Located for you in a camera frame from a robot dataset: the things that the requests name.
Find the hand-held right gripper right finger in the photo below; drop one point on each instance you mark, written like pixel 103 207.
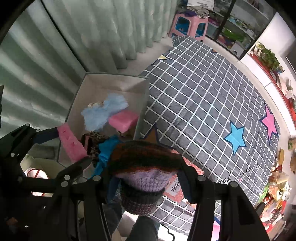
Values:
pixel 187 187

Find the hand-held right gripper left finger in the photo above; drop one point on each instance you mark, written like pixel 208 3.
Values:
pixel 112 187

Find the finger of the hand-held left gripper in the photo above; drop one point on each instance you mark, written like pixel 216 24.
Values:
pixel 46 136
pixel 76 168

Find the pink carton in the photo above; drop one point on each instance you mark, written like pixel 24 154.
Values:
pixel 175 187

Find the pink black striped sock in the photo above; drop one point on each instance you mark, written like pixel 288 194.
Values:
pixel 69 141

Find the leopard print cloth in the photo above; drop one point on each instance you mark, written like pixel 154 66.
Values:
pixel 94 150

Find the striped knit hat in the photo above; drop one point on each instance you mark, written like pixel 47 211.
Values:
pixel 143 162

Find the grey storage box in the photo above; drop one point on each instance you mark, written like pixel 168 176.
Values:
pixel 111 85

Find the light blue fluffy cloth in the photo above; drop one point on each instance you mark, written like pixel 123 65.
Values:
pixel 101 113

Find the pink sponge block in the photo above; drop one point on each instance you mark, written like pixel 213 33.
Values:
pixel 122 120

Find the grey checked star blanket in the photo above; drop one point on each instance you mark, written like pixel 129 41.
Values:
pixel 196 104

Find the pile of snack packets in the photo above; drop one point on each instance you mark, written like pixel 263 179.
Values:
pixel 277 185

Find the jar with tan lid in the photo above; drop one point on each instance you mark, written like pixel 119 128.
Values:
pixel 281 157

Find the pale green curtain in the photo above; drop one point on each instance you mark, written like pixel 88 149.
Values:
pixel 92 34

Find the green potted plant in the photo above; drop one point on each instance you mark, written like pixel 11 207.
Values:
pixel 268 55

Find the pink plastic stool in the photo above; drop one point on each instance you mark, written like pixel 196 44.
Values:
pixel 187 25

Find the black shelf rack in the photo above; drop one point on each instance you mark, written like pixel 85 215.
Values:
pixel 231 23

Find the grey cloth bundle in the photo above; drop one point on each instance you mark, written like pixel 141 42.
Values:
pixel 198 11

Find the white printed bag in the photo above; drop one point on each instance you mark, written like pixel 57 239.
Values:
pixel 201 3

